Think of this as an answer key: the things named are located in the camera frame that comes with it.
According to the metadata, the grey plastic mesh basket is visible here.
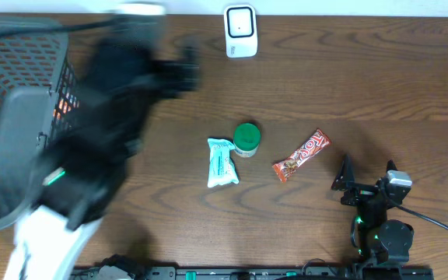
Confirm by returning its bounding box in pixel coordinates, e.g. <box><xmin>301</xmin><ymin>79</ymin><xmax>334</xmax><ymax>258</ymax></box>
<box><xmin>0</xmin><ymin>16</ymin><xmax>75</xmax><ymax>230</ymax></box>

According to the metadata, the red Top chocolate bar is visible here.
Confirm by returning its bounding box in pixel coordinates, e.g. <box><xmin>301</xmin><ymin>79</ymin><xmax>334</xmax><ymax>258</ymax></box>
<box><xmin>272</xmin><ymin>128</ymin><xmax>332</xmax><ymax>183</ymax></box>

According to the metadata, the white barcode scanner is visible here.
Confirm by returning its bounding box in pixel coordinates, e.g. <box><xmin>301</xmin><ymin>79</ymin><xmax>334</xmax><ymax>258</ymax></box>
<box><xmin>223</xmin><ymin>5</ymin><xmax>258</xmax><ymax>58</ymax></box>

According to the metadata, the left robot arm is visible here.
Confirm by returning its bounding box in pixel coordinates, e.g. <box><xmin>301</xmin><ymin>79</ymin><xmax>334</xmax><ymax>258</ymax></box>
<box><xmin>5</xmin><ymin>24</ymin><xmax>199</xmax><ymax>279</ymax></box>

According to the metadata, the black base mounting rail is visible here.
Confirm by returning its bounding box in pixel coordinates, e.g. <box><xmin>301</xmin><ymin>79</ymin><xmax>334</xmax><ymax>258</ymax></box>
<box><xmin>69</xmin><ymin>255</ymin><xmax>434</xmax><ymax>280</ymax></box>

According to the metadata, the black left camera cable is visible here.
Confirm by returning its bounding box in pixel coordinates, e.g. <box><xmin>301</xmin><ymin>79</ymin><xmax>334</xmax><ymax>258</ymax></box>
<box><xmin>0</xmin><ymin>17</ymin><xmax>120</xmax><ymax>46</ymax></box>

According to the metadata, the green lidded white jar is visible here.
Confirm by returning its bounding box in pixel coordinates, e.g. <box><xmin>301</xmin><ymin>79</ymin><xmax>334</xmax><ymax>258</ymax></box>
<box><xmin>233</xmin><ymin>123</ymin><xmax>261</xmax><ymax>158</ymax></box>

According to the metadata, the orange small carton box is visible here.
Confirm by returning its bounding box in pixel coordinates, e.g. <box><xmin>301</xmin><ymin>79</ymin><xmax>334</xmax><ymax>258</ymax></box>
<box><xmin>53</xmin><ymin>93</ymin><xmax>79</xmax><ymax>120</ymax></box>

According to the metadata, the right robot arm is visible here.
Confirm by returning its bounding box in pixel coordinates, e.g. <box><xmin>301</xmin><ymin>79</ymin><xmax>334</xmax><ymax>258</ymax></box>
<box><xmin>331</xmin><ymin>155</ymin><xmax>414</xmax><ymax>279</ymax></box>

